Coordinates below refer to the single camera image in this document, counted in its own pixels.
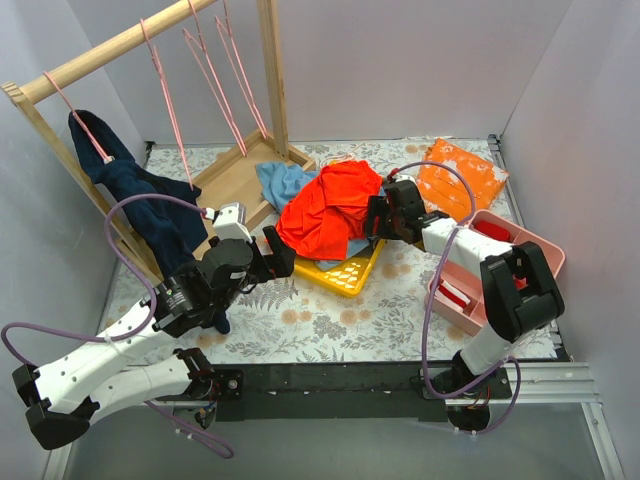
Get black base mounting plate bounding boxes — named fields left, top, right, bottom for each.
left=172, top=363, right=516, bottom=432

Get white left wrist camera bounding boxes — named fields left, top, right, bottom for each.
left=213, top=202, right=251, bottom=242

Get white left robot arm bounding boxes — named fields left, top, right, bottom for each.
left=12, top=226, right=295, bottom=450

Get light blue shorts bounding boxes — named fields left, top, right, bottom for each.
left=256, top=162, right=371, bottom=270

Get orange worn folded cloth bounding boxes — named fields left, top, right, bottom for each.
left=416, top=138, right=509, bottom=221

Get red white cloth in organizer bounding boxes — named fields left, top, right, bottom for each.
left=435, top=280, right=471, bottom=312

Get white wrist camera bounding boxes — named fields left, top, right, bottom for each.
left=388, top=172, right=416, bottom=184
left=213, top=202, right=251, bottom=242

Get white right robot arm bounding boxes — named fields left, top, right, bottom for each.
left=365, top=180, right=565, bottom=398

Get wooden clothes rack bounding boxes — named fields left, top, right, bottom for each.
left=0, top=0, right=317, bottom=281

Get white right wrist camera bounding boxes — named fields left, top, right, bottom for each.
left=388, top=172, right=416, bottom=184

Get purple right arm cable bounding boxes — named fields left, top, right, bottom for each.
left=384, top=160, right=522, bottom=435

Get pink compartment organizer box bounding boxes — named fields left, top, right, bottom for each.
left=422, top=217, right=565, bottom=342

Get pink hanger with navy garment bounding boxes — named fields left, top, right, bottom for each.
left=43, top=71, right=114, bottom=164

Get navy blue garment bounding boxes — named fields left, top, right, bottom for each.
left=68, top=109, right=232, bottom=336

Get orange mesh shorts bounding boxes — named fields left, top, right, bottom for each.
left=276, top=160, right=383, bottom=261

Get yellow plastic tray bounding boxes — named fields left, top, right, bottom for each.
left=294, top=240, right=386, bottom=298

